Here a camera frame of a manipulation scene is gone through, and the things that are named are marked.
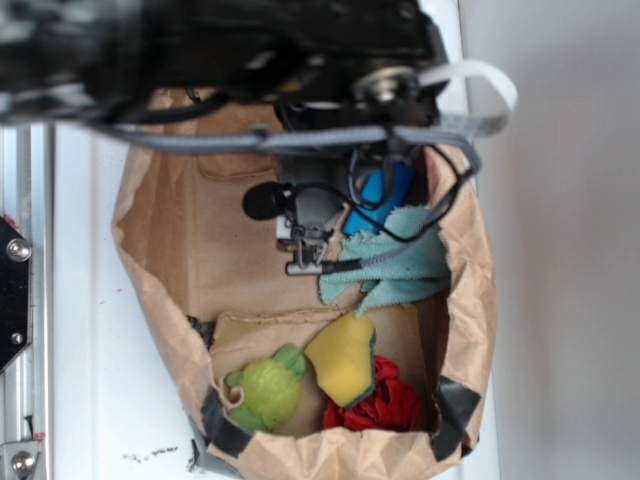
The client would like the green plush toy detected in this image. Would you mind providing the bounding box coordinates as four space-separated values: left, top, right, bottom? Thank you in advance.
225 344 307 433

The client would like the blue rectangular block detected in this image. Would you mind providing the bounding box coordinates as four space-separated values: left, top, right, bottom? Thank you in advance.
342 163 417 236

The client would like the red crumpled cloth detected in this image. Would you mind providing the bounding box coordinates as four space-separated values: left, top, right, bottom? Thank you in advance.
322 356 422 433

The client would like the black metal bracket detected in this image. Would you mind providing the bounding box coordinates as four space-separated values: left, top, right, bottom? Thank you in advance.
0 217 33 373

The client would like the aluminium frame rail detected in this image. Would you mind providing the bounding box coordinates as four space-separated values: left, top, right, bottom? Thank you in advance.
1 124 54 479

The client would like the silver corner bracket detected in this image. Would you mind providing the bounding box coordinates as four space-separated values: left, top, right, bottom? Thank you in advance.
1 440 41 480

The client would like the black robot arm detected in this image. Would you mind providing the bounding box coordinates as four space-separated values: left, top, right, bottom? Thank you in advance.
1 1 447 137

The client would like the brown paper bag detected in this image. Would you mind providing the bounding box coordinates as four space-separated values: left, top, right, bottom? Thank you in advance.
111 84 499 480

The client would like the black foam microphone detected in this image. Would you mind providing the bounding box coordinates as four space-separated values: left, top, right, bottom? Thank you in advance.
242 182 293 221

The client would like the yellow green sponge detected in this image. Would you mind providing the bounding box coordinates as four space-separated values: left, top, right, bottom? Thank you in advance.
304 312 376 408

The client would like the thin black wire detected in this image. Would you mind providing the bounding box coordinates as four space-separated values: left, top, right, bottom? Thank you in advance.
344 142 476 244

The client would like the white flat ribbon cable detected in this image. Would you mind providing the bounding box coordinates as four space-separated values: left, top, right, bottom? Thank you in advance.
417 58 519 138

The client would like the light blue knitted cloth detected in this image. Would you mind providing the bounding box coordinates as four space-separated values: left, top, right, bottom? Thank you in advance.
319 206 451 316

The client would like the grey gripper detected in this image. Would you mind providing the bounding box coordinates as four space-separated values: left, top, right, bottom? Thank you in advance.
273 99 351 251

